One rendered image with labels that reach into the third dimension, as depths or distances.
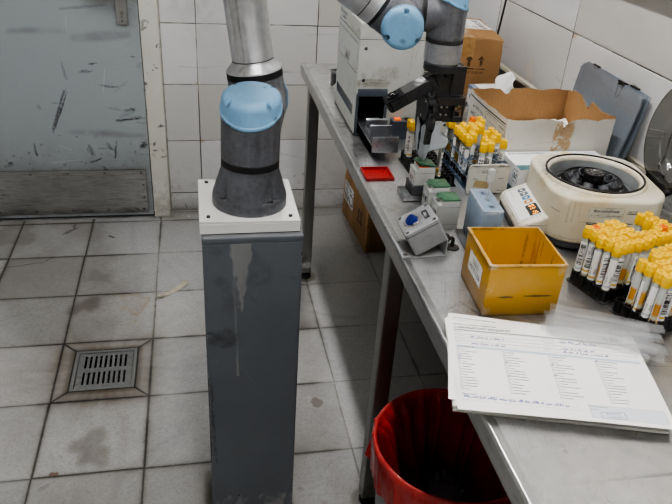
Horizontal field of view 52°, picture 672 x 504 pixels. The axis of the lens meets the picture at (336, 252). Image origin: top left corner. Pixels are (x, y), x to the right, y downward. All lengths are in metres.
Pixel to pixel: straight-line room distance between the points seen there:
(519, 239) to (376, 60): 0.74
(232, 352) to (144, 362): 0.97
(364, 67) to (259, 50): 0.47
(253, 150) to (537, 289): 0.57
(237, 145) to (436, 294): 0.46
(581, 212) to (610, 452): 0.56
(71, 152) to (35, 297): 0.72
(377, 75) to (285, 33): 1.33
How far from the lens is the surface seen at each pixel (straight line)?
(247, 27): 1.42
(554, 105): 1.99
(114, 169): 3.26
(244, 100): 1.32
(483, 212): 1.31
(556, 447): 0.98
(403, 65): 1.86
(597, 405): 1.05
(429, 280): 1.26
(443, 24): 1.42
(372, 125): 1.76
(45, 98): 3.19
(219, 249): 1.37
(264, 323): 1.47
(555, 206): 1.42
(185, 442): 2.16
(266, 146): 1.33
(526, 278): 1.17
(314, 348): 2.48
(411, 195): 1.53
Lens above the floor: 1.53
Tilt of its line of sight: 30 degrees down
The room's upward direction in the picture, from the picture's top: 4 degrees clockwise
